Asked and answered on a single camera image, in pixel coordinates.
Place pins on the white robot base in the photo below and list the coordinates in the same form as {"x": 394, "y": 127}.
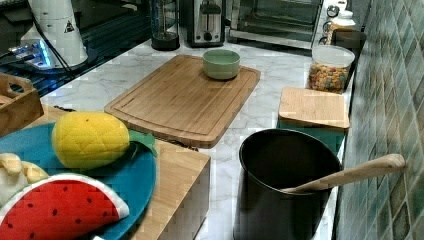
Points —
{"x": 54, "y": 41}

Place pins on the wooden drawer cabinet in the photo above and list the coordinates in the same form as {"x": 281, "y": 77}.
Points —
{"x": 180, "y": 201}

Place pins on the large wooden cutting board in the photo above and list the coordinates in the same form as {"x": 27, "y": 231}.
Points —
{"x": 179, "y": 102}

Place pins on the green ceramic bowl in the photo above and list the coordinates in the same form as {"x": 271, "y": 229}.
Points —
{"x": 221, "y": 64}

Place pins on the black cylindrical utensil pot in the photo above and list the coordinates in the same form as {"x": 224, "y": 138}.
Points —
{"x": 272, "y": 162}

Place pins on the teal round plate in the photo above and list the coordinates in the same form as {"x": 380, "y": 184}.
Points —
{"x": 132, "y": 176}

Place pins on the silver toaster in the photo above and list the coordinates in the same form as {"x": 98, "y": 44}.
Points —
{"x": 204, "y": 23}

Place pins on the toaster oven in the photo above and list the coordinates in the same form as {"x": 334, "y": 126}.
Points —
{"x": 290, "y": 23}

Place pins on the green box with bamboo lid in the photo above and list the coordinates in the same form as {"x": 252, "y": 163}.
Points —
{"x": 320, "y": 114}

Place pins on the clear jar of colourful cereal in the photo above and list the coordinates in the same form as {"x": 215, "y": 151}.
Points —
{"x": 330, "y": 68}

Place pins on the yellow plush pineapple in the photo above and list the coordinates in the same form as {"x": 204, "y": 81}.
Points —
{"x": 88, "y": 140}

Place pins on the white lidded jar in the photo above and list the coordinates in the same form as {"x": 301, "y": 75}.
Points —
{"x": 344, "y": 20}

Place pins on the plush watermelon slice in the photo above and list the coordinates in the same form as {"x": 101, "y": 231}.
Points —
{"x": 62, "y": 207}

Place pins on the wooden spoon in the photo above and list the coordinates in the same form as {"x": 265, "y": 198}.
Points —
{"x": 387, "y": 164}

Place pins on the plush banana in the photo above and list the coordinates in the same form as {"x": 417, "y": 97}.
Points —
{"x": 16, "y": 174}

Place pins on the black container at wall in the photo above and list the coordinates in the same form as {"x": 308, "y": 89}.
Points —
{"x": 352, "y": 40}

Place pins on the wooden tray with handle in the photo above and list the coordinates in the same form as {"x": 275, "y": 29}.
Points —
{"x": 20, "y": 104}

